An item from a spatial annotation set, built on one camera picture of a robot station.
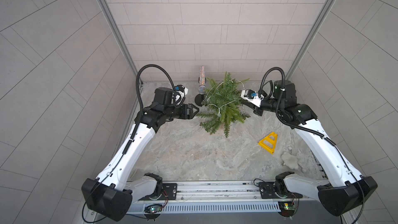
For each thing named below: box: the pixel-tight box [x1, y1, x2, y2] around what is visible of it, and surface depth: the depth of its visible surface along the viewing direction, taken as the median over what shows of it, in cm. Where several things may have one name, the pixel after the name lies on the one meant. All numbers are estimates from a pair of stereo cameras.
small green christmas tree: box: [195, 71, 251, 138], surface depth 74 cm
